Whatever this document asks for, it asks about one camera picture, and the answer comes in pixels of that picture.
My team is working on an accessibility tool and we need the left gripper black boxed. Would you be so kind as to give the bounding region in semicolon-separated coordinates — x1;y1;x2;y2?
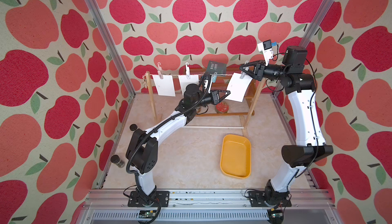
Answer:
191;89;230;109

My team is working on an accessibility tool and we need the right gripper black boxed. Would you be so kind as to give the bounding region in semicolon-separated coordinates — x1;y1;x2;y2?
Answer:
239;62;286;84

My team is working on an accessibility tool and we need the white postcard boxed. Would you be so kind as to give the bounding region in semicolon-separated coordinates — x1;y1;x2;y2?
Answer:
178;75;199;94
206;61;227;75
152;75;176;96
226;73;253;102

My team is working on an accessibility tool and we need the teal clothespin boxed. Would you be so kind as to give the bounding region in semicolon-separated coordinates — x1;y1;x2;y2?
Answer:
211;72;218;83

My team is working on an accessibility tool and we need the white clothespin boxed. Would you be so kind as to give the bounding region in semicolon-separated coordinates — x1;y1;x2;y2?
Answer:
185;62;190;79

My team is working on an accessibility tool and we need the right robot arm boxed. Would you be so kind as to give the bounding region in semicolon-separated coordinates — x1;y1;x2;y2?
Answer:
240;46;333;206

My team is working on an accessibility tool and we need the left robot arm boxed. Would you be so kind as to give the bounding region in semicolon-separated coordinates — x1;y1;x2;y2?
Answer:
126;84;231;197

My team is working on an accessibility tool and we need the round red tin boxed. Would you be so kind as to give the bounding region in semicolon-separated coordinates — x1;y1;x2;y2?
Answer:
215;101;230;114

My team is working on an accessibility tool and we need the wooden shelf rack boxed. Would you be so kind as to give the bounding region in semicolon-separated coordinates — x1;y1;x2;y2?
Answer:
199;65;257;116

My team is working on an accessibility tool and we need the yellow plastic tray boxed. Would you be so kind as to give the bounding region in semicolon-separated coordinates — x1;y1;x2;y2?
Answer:
220;134;251;179

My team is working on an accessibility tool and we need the pink clothespin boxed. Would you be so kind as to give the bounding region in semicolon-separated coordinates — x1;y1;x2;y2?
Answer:
157;62;163;79

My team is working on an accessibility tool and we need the glass jar black lid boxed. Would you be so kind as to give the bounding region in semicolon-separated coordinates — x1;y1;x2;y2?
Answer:
129;124;138;131

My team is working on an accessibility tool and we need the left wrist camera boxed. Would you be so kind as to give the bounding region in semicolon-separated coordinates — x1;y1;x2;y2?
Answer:
202;73;212;93

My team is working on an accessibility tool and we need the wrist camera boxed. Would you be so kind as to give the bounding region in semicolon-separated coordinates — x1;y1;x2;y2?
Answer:
202;73;212;93
257;40;278;66

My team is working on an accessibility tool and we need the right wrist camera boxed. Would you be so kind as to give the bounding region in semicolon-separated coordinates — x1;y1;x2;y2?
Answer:
257;40;278;66

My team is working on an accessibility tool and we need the wooden string stand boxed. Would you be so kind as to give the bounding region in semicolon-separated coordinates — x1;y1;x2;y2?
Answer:
142;71;267;138

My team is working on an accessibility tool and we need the right aluminium frame post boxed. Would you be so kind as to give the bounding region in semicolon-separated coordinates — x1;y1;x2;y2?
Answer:
272;0;350;98

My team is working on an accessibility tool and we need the aluminium frame post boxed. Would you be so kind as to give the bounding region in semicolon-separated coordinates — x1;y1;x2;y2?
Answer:
272;0;350;98
84;0;136;98

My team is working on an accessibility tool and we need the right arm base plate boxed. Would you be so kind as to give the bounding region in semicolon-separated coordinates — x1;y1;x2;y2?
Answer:
245;189;292;208

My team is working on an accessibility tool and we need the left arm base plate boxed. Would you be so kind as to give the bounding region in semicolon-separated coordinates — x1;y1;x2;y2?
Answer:
128;190;170;208

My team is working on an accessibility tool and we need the left aluminium frame post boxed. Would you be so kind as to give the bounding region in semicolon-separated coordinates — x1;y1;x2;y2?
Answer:
84;0;136;98

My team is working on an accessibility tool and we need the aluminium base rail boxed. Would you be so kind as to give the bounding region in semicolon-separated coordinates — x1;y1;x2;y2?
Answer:
75;189;343;224

